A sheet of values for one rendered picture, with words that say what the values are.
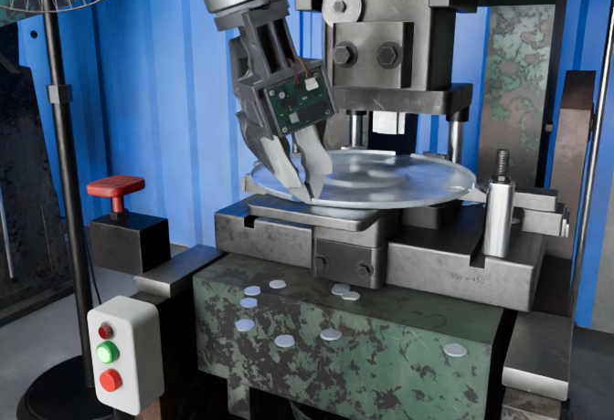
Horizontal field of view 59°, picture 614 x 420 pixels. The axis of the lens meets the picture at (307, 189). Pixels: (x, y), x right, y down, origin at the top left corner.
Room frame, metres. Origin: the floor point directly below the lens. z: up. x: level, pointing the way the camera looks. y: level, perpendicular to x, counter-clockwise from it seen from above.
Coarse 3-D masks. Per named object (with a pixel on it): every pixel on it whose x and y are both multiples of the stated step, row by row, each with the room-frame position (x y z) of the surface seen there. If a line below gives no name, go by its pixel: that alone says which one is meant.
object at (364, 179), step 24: (264, 168) 0.74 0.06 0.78; (336, 168) 0.71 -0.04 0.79; (360, 168) 0.71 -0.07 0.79; (384, 168) 0.71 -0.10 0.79; (408, 168) 0.74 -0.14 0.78; (432, 168) 0.74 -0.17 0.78; (456, 168) 0.74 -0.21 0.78; (288, 192) 0.61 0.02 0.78; (336, 192) 0.61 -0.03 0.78; (360, 192) 0.61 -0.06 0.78; (384, 192) 0.61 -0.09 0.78; (408, 192) 0.61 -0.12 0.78; (432, 192) 0.61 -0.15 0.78; (456, 192) 0.61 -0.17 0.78
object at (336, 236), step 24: (264, 216) 0.56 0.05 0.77; (288, 216) 0.55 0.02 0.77; (312, 216) 0.54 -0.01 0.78; (336, 216) 0.53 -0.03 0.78; (360, 216) 0.53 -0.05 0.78; (384, 216) 0.64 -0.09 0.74; (312, 240) 0.67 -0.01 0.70; (336, 240) 0.65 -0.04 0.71; (360, 240) 0.64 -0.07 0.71; (384, 240) 0.64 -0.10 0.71; (312, 264) 0.67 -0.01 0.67; (336, 264) 0.65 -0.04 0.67; (360, 264) 0.64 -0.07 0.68; (384, 264) 0.64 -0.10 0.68
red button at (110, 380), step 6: (108, 372) 0.60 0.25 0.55; (114, 372) 0.60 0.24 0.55; (102, 378) 0.60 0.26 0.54; (108, 378) 0.59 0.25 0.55; (114, 378) 0.59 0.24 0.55; (120, 378) 0.60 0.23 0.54; (102, 384) 0.60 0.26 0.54; (108, 384) 0.59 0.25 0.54; (114, 384) 0.59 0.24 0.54; (120, 384) 0.60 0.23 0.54; (108, 390) 0.59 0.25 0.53; (114, 390) 0.59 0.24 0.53
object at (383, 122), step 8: (376, 112) 0.80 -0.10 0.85; (384, 112) 0.79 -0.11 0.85; (392, 112) 0.78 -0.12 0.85; (376, 120) 0.80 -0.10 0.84; (384, 120) 0.79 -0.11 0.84; (392, 120) 0.78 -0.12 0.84; (400, 120) 0.79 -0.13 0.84; (408, 120) 0.80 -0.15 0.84; (376, 128) 0.80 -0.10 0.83; (384, 128) 0.79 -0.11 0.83; (392, 128) 0.78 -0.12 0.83; (400, 128) 0.79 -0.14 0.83
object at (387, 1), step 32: (352, 0) 0.74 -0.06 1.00; (384, 0) 0.73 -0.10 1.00; (416, 0) 0.71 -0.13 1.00; (352, 32) 0.72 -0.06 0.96; (384, 32) 0.70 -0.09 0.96; (416, 32) 0.71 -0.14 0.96; (448, 32) 0.77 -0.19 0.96; (352, 64) 0.71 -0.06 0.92; (384, 64) 0.68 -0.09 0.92; (416, 64) 0.71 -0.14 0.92; (448, 64) 0.78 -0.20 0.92
